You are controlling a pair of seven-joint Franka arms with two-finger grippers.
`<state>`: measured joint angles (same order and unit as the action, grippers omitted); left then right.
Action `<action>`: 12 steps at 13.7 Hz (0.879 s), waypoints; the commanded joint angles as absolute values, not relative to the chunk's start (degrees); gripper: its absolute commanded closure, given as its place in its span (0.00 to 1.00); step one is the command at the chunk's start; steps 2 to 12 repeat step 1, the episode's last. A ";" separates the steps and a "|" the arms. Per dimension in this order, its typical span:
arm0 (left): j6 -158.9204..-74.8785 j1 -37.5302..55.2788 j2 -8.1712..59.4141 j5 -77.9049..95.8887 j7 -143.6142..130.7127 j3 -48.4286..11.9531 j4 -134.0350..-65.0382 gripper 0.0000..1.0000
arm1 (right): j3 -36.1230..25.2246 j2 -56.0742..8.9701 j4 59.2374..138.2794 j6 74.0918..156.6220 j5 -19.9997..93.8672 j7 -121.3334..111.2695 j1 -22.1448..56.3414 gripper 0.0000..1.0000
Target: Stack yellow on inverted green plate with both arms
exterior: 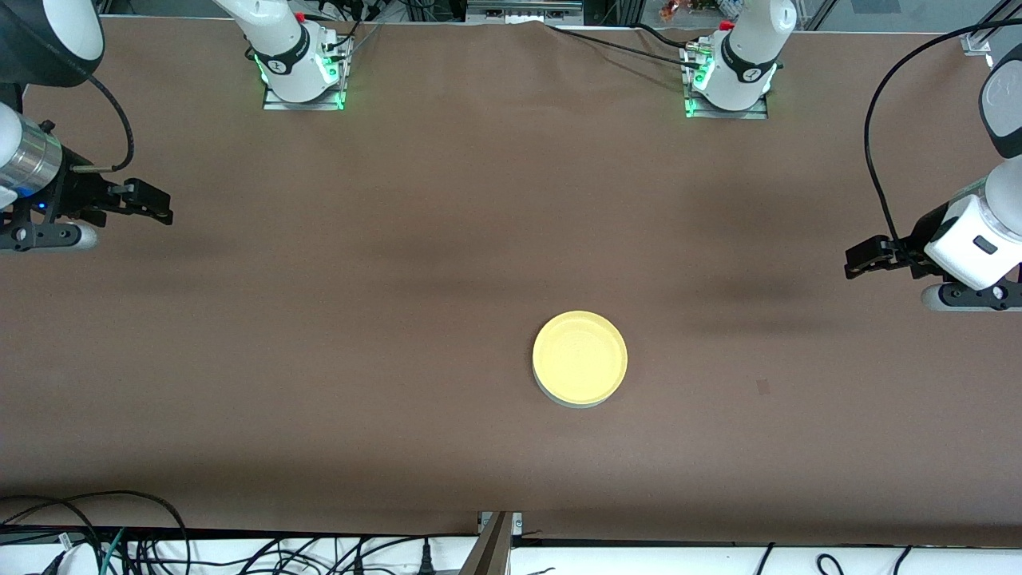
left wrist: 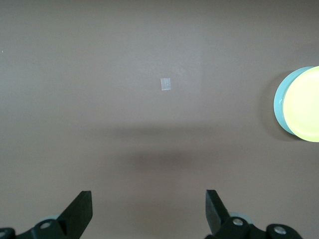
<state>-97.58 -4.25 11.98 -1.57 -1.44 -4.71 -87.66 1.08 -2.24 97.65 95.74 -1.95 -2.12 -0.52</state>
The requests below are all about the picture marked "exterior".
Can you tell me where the black looped floor cable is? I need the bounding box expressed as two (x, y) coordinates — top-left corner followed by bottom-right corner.
(0, 490), (190, 575)

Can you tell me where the long black table cable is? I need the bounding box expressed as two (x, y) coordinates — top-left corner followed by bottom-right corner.
(545, 22), (707, 71)

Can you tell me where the light green round plate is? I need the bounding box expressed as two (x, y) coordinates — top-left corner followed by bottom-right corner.
(533, 369), (628, 410)

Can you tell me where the aluminium frame post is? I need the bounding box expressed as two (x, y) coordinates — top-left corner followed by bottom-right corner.
(459, 511), (524, 575)

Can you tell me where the green thin cable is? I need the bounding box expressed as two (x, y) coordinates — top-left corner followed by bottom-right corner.
(99, 527), (129, 575)

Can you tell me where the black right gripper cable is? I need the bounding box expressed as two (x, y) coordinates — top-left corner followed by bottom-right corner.
(69, 74), (136, 174)

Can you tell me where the aluminium profile with sockets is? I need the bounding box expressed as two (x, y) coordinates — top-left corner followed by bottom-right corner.
(466, 0), (584, 26)

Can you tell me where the yellow round plate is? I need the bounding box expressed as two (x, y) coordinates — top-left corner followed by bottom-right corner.
(533, 310), (629, 405)

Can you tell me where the short black table cable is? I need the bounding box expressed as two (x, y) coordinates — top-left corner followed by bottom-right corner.
(636, 22), (692, 52)

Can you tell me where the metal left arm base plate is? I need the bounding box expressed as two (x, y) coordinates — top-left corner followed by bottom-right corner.
(683, 44), (770, 121)

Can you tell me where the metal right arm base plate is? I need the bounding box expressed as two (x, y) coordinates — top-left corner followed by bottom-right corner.
(263, 38), (353, 112)

